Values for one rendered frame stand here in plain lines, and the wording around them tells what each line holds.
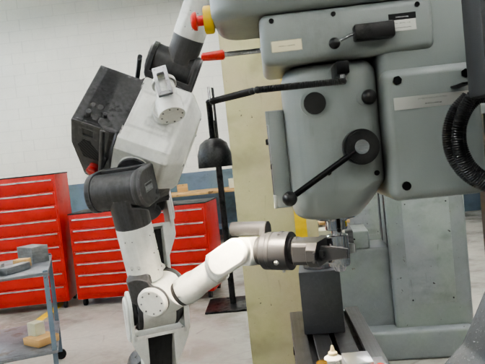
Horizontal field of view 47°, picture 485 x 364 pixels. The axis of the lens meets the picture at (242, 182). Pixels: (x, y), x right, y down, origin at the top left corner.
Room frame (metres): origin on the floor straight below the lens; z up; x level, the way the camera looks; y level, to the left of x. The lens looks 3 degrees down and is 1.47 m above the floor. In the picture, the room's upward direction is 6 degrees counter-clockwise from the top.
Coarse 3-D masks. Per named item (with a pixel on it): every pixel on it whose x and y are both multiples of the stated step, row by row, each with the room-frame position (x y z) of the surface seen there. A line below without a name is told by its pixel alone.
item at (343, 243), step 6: (330, 240) 1.20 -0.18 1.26; (336, 240) 1.19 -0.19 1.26; (342, 240) 1.19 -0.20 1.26; (348, 240) 1.21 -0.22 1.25; (336, 246) 1.19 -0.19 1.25; (342, 246) 1.19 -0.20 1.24; (348, 246) 1.20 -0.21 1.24; (348, 258) 1.20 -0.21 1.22; (330, 264) 1.21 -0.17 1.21; (336, 264) 1.20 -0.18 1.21; (342, 264) 1.19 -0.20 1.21; (348, 264) 1.20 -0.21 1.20
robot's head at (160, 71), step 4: (156, 68) 1.39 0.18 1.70; (160, 68) 1.39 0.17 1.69; (164, 68) 1.39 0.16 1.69; (152, 72) 1.39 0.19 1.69; (156, 72) 1.39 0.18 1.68; (160, 72) 1.39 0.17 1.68; (164, 72) 1.38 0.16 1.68; (156, 76) 1.38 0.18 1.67; (168, 76) 1.38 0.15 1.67; (172, 76) 1.41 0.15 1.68; (152, 80) 1.41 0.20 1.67; (156, 80) 1.37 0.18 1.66; (168, 80) 1.37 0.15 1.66; (156, 84) 1.37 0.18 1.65; (168, 84) 1.36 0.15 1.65; (168, 88) 1.36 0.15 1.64; (160, 92) 1.35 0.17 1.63; (164, 92) 1.35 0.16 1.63; (168, 92) 1.35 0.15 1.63; (172, 92) 1.36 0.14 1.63; (160, 96) 1.35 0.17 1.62
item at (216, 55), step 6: (258, 48) 1.32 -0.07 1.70; (204, 54) 1.32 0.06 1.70; (210, 54) 1.32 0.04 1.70; (216, 54) 1.32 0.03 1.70; (222, 54) 1.32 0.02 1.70; (228, 54) 1.32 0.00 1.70; (234, 54) 1.32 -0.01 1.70; (240, 54) 1.32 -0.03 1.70; (246, 54) 1.32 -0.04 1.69; (204, 60) 1.33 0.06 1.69; (210, 60) 1.33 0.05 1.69; (216, 60) 1.33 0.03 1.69
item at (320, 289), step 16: (304, 272) 1.62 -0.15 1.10; (320, 272) 1.62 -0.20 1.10; (336, 272) 1.61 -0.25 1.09; (304, 288) 1.62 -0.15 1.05; (320, 288) 1.62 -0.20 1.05; (336, 288) 1.61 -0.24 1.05; (304, 304) 1.62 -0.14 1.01; (320, 304) 1.62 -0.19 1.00; (336, 304) 1.61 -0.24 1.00; (304, 320) 1.62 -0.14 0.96; (320, 320) 1.62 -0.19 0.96; (336, 320) 1.61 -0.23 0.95
